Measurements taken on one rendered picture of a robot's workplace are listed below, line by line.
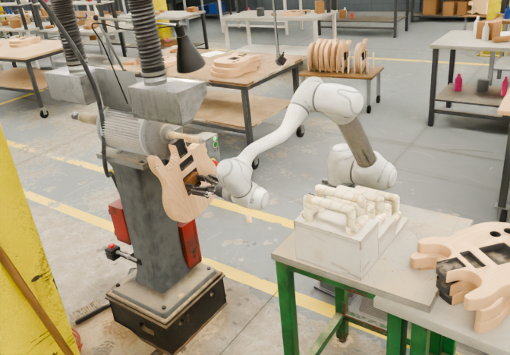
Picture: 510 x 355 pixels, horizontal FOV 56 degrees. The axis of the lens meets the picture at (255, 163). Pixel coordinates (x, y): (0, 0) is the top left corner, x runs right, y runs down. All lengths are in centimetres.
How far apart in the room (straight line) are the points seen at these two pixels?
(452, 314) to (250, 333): 147
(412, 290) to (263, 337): 133
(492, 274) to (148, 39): 152
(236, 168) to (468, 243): 88
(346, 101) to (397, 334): 94
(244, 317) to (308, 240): 132
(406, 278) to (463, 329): 25
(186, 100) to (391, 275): 104
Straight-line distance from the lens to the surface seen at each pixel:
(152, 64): 206
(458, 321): 171
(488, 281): 167
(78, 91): 249
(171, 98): 197
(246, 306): 309
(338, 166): 264
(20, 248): 158
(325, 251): 177
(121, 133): 238
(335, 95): 210
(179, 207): 222
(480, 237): 187
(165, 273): 280
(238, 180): 188
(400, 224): 205
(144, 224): 262
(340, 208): 164
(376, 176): 253
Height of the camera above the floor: 205
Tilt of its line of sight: 25 degrees down
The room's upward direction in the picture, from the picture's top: 6 degrees counter-clockwise
